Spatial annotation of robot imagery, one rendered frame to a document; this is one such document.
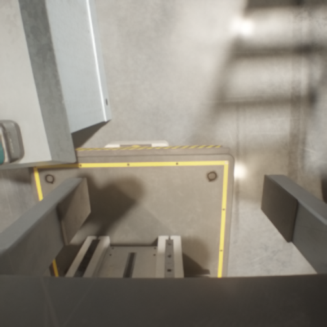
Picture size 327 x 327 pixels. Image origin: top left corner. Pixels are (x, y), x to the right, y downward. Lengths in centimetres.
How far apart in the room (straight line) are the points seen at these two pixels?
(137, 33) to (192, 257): 92
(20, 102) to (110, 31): 71
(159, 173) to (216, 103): 45
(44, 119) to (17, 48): 12
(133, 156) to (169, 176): 13
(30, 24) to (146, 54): 65
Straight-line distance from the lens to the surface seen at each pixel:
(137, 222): 85
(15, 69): 48
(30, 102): 47
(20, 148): 47
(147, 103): 105
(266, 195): 17
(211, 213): 84
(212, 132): 108
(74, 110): 71
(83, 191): 16
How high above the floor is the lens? 105
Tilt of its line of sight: 74 degrees down
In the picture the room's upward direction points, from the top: 175 degrees counter-clockwise
